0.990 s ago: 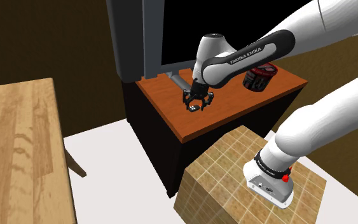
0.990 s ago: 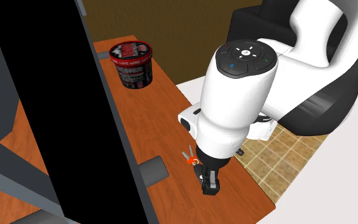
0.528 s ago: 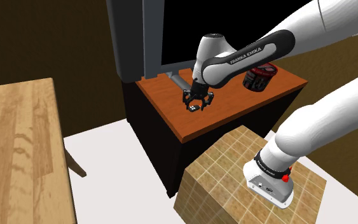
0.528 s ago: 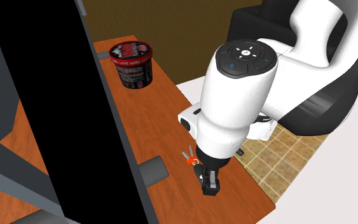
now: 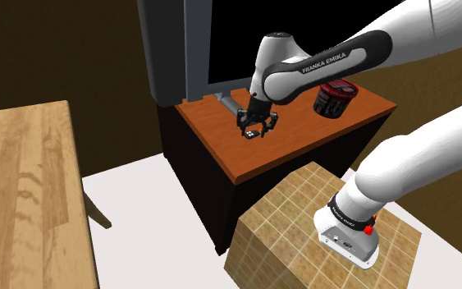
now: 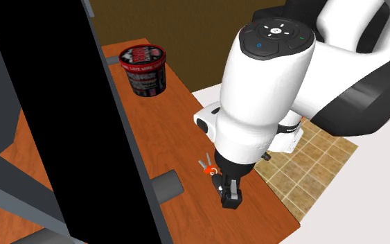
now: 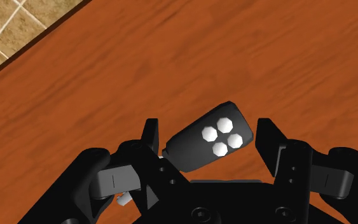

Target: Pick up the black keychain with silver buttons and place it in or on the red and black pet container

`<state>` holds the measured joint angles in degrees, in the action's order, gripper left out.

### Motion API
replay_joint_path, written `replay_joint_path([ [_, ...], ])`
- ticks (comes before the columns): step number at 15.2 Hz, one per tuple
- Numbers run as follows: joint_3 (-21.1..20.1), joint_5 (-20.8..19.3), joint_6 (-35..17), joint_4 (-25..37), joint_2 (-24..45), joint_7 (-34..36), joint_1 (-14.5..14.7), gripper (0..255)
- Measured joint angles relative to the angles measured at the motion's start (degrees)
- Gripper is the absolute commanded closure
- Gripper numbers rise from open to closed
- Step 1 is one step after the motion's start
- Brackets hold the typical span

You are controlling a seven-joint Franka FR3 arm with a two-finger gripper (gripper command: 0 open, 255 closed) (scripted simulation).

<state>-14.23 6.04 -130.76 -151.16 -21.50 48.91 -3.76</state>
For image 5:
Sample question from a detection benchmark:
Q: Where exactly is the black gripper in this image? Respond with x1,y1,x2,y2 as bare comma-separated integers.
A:
236,94,280,140

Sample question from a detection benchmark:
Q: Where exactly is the black cabinet with orange top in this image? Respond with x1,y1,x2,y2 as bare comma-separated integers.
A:
158,85,399,257

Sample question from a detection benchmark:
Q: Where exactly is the red and black tub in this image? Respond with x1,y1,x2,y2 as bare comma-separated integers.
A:
312,78,360,120

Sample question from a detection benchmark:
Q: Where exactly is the tan tiled robot stand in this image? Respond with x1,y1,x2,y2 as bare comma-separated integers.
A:
223,161,423,289

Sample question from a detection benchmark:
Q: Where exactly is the grey framed television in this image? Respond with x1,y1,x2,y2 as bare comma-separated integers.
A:
136,0,409,117

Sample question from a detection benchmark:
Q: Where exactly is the light wooden table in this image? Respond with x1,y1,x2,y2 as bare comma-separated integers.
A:
0,99,113,289

